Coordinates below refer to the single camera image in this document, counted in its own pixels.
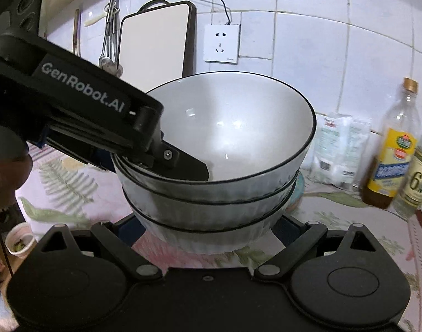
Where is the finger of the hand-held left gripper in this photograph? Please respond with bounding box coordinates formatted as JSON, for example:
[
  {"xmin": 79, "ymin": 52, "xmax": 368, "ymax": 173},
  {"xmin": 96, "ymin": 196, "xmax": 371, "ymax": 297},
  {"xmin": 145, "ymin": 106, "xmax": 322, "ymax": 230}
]
[{"xmin": 135, "ymin": 131, "xmax": 212, "ymax": 182}]

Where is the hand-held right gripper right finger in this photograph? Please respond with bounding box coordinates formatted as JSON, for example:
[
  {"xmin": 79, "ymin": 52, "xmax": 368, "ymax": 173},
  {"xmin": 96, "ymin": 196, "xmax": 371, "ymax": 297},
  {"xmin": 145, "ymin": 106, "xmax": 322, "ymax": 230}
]
[{"xmin": 253, "ymin": 214, "xmax": 383, "ymax": 279}]

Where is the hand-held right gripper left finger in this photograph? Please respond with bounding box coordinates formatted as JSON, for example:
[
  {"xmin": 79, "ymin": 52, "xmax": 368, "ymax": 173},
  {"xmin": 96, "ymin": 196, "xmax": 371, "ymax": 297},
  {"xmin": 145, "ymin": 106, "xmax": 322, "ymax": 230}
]
[{"xmin": 36, "ymin": 214, "xmax": 164, "ymax": 279}]

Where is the white ribbed bowl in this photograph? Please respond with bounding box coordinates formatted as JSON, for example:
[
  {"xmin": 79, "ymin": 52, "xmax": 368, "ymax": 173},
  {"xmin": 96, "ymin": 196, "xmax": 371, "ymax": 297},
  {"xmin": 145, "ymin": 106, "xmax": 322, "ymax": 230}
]
[
  {"xmin": 121, "ymin": 171, "xmax": 298, "ymax": 231},
  {"xmin": 111, "ymin": 72, "xmax": 317, "ymax": 204},
  {"xmin": 130, "ymin": 194, "xmax": 295, "ymax": 255}
]

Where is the person's left hand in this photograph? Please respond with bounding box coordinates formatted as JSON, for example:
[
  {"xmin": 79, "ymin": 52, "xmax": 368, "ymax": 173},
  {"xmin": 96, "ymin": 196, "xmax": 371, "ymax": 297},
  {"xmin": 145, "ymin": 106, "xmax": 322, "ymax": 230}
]
[{"xmin": 0, "ymin": 125, "xmax": 33, "ymax": 212}]

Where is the hanging wooden utensil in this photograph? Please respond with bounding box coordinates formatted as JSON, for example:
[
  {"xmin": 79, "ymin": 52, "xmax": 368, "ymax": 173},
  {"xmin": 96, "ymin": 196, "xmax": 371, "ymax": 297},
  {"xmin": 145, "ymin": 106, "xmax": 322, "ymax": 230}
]
[{"xmin": 72, "ymin": 8, "xmax": 82, "ymax": 56}]

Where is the hanging metal ladle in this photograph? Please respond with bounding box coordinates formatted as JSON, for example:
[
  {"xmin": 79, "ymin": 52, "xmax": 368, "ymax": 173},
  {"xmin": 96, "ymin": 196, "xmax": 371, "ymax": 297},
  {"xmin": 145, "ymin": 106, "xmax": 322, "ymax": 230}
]
[{"xmin": 98, "ymin": 0, "xmax": 124, "ymax": 77}]

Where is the hanging white utensil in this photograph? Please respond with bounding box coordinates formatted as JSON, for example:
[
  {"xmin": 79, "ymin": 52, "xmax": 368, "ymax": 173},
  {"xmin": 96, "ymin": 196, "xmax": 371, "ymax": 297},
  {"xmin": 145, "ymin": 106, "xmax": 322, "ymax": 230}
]
[{"xmin": 83, "ymin": 8, "xmax": 107, "ymax": 27}]

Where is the small white cup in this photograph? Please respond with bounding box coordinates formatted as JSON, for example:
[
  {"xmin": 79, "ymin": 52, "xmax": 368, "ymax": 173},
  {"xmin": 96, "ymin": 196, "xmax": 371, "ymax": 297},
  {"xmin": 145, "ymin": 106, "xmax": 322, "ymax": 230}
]
[{"xmin": 6, "ymin": 223, "xmax": 37, "ymax": 261}]

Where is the beige cutting board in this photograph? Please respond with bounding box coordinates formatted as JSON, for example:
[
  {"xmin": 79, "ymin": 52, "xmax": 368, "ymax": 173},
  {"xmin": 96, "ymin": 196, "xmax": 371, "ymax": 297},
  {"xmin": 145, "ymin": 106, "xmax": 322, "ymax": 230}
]
[{"xmin": 116, "ymin": 1, "xmax": 198, "ymax": 81}]

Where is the white salt bag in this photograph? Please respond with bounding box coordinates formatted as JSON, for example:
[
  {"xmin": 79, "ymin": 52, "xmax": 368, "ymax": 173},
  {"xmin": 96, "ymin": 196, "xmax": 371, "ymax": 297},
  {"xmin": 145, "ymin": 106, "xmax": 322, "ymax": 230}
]
[
  {"xmin": 309, "ymin": 112, "xmax": 354, "ymax": 185},
  {"xmin": 342, "ymin": 118, "xmax": 373, "ymax": 191}
]

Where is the cooking oil bottle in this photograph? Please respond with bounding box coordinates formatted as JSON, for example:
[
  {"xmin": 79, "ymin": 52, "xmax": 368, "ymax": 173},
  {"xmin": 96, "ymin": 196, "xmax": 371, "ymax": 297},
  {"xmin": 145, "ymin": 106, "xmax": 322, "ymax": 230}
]
[{"xmin": 361, "ymin": 78, "xmax": 422, "ymax": 210}]

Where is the clear vinegar bottle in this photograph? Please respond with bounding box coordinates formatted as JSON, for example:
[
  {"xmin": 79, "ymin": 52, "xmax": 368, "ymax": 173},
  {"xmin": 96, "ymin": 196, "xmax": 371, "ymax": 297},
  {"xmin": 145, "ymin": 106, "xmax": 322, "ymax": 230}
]
[{"xmin": 392, "ymin": 105, "xmax": 422, "ymax": 221}]

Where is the white wall socket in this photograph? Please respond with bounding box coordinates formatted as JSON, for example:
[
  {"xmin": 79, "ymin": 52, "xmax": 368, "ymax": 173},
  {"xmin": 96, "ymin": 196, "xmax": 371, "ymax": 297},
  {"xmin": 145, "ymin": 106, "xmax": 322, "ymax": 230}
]
[{"xmin": 203, "ymin": 24, "xmax": 242, "ymax": 64}]

